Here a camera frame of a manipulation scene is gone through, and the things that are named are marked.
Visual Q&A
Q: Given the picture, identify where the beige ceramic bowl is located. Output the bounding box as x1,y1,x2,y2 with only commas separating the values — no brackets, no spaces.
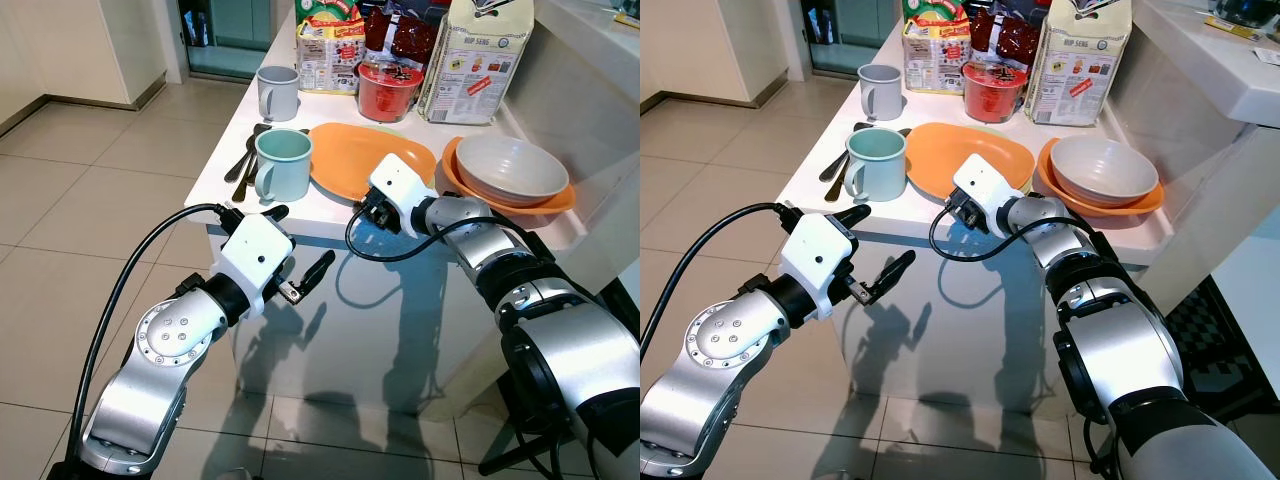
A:
455,134,571,209
1049,135,1161,210

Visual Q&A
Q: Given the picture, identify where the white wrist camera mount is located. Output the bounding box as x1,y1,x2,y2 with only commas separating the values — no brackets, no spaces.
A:
367,154,439,237
777,211,857,307
951,154,1023,237
217,211,297,307

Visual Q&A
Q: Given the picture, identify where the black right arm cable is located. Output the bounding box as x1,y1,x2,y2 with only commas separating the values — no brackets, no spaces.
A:
344,205,523,264
927,205,1103,264

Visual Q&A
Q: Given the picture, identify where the grey mug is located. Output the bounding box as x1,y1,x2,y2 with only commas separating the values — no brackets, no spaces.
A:
256,65,302,123
857,63,905,122

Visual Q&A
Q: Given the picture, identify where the dark red snack packet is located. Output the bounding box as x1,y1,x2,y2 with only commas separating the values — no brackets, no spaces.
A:
362,6,442,67
967,6,1047,67

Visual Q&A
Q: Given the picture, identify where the orange plate under bowl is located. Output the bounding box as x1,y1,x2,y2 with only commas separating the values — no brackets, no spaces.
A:
440,136,579,217
1035,137,1168,217

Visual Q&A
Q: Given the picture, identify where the white kitchen counter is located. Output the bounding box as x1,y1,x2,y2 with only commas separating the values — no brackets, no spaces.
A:
500,0,641,313
1105,0,1280,303

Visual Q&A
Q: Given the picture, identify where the yellow green noodle pack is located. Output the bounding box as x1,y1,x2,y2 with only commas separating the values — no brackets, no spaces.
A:
295,0,368,97
901,0,974,97

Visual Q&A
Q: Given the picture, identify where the red instant noodle cup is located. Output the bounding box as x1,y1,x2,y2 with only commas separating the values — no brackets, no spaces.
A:
356,59,425,125
961,59,1030,125

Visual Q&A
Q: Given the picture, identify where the light green mug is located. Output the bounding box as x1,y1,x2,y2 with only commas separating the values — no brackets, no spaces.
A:
844,127,908,203
252,128,315,205

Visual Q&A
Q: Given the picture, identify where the white table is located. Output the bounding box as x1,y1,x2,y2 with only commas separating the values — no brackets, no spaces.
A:
775,18,1179,406
185,18,593,423

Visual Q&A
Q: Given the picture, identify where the black torso cable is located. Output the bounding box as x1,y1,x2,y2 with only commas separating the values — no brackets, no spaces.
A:
477,418,563,480
1078,428,1123,480

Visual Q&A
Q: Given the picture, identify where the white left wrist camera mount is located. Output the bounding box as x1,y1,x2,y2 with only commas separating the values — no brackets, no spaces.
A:
777,211,857,307
217,211,297,307

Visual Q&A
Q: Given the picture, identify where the white printed cracker bag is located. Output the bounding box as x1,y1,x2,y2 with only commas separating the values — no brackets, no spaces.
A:
1024,0,1135,127
417,0,537,127

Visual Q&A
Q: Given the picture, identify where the flat orange plate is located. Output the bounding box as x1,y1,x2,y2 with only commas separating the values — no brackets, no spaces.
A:
307,122,439,202
904,122,1037,202

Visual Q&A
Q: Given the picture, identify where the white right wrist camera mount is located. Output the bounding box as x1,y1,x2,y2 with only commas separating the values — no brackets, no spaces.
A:
367,154,439,237
951,154,1023,237

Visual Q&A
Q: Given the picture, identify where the sliding glass door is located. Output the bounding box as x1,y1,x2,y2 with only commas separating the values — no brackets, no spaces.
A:
804,0,887,77
177,0,274,80

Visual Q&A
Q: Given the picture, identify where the dark metal spoon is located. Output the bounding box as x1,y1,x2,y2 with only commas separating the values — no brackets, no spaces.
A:
819,121,870,184
223,122,273,184

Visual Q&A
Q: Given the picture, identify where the black patterned floor mat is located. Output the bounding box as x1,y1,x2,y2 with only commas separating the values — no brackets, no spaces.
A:
1164,274,1280,427
598,278,641,336

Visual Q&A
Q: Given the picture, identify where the golden metal fork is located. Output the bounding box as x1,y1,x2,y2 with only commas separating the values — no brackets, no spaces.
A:
232,150,260,204
825,150,857,204

